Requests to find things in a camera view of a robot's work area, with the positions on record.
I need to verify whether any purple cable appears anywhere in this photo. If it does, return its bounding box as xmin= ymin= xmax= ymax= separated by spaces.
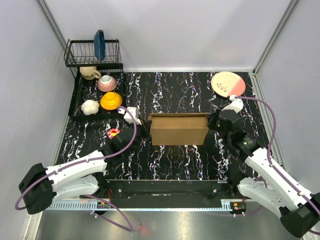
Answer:
xmin=199 ymin=95 xmax=320 ymax=235
xmin=14 ymin=105 xmax=138 ymax=232

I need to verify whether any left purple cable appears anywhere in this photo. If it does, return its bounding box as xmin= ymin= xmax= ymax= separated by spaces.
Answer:
xmin=14 ymin=105 xmax=138 ymax=232

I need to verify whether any blue plate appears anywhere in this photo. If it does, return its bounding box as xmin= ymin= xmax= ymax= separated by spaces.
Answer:
xmin=93 ymin=29 xmax=106 ymax=61

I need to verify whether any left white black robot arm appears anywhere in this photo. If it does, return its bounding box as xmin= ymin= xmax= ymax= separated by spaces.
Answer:
xmin=15 ymin=120 xmax=152 ymax=215

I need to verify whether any black tray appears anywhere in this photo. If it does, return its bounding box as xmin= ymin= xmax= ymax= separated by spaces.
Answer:
xmin=68 ymin=70 xmax=127 ymax=122

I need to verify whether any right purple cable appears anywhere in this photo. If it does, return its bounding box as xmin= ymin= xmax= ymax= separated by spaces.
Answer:
xmin=199 ymin=95 xmax=320 ymax=235

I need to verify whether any white flower shaped cup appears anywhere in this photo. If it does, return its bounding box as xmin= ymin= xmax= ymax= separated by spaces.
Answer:
xmin=81 ymin=99 xmax=100 ymax=116

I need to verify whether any pink patterned bowl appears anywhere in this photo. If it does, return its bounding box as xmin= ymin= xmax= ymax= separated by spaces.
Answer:
xmin=98 ymin=75 xmax=117 ymax=92

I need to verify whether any black wire dish rack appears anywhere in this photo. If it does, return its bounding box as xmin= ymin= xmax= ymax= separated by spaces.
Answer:
xmin=63 ymin=39 xmax=124 ymax=73

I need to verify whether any beige mug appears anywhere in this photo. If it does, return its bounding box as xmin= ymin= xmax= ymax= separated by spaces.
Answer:
xmin=79 ymin=66 xmax=102 ymax=81

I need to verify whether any pink flower toy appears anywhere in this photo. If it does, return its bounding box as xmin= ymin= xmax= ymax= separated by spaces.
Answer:
xmin=107 ymin=128 xmax=121 ymax=139

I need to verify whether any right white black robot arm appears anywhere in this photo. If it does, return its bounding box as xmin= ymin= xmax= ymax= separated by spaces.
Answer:
xmin=207 ymin=109 xmax=320 ymax=238

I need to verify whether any brown cardboard box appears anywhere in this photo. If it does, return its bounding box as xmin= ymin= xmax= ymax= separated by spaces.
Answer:
xmin=148 ymin=113 xmax=209 ymax=146

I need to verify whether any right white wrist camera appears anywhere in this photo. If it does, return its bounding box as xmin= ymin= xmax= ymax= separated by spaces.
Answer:
xmin=222 ymin=95 xmax=244 ymax=114

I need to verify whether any yellow ribbed bowl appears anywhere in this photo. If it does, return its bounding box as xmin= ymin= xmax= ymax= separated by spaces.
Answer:
xmin=100 ymin=91 xmax=123 ymax=111

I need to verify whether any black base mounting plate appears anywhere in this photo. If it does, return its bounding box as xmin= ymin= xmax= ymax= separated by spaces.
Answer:
xmin=92 ymin=180 xmax=241 ymax=209

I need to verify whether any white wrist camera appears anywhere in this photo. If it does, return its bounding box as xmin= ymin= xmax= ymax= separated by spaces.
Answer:
xmin=222 ymin=95 xmax=244 ymax=114
xmin=117 ymin=106 xmax=142 ymax=125

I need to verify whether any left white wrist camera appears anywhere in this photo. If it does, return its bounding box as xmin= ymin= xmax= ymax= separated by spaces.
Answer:
xmin=117 ymin=106 xmax=142 ymax=125

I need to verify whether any pink cream round plate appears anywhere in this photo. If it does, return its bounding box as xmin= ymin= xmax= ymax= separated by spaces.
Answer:
xmin=210 ymin=71 xmax=246 ymax=98

